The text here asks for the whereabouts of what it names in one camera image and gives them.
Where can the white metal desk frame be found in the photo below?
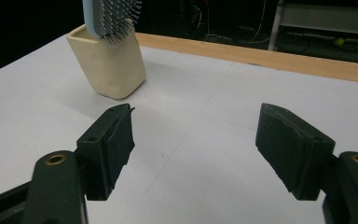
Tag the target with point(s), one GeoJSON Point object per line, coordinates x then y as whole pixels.
{"type": "Point", "coordinates": [323, 18]}

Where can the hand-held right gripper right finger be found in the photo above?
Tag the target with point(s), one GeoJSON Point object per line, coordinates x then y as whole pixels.
{"type": "Point", "coordinates": [295, 149]}

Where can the beige square cup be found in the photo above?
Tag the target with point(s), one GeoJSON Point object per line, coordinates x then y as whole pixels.
{"type": "Point", "coordinates": [115, 71]}

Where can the yellow-green ball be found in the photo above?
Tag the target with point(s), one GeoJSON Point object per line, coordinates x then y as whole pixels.
{"type": "Point", "coordinates": [338, 41]}

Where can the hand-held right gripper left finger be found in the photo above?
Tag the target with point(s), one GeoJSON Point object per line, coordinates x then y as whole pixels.
{"type": "Point", "coordinates": [99, 161]}

